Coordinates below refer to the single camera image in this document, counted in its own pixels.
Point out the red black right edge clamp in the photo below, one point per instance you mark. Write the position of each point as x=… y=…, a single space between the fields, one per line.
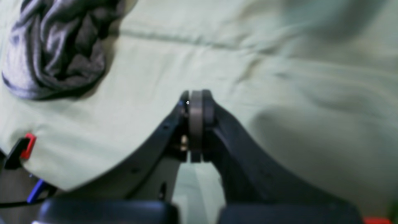
x=21 y=151

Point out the green table cloth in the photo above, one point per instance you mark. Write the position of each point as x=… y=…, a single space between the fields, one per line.
x=314 y=82

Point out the red black left edge clamp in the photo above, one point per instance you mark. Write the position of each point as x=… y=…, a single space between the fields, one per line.
x=377 y=220

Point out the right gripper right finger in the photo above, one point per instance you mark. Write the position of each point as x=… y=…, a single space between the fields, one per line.
x=257 y=189

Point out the grey heathered T-shirt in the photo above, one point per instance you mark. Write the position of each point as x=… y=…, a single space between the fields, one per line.
x=55 y=46

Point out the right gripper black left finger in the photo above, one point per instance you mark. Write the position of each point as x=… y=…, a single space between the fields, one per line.
x=139 y=189

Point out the red black edge clamp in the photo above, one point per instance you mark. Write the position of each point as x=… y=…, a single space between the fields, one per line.
x=377 y=220
x=21 y=151

